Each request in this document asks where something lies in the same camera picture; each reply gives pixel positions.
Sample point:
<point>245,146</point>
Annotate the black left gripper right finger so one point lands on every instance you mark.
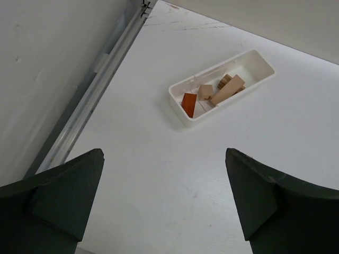
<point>279,213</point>

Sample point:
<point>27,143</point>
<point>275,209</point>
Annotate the white plastic tray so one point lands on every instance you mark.
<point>250,66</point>

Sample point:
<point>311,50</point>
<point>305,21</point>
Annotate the aluminium rail left side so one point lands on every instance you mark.
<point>81,106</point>

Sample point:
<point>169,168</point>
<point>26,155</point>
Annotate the light wood cube block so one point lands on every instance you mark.
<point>205,92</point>

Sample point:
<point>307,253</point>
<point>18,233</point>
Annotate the striped dark wood block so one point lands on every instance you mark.
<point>225,80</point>

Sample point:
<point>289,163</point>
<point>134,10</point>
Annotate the orange triangular wood block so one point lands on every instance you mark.
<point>188,103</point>

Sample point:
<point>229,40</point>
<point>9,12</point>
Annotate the long light wood block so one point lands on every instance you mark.
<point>228,90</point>

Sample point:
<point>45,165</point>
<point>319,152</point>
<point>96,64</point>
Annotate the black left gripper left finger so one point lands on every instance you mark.
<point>48,212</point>

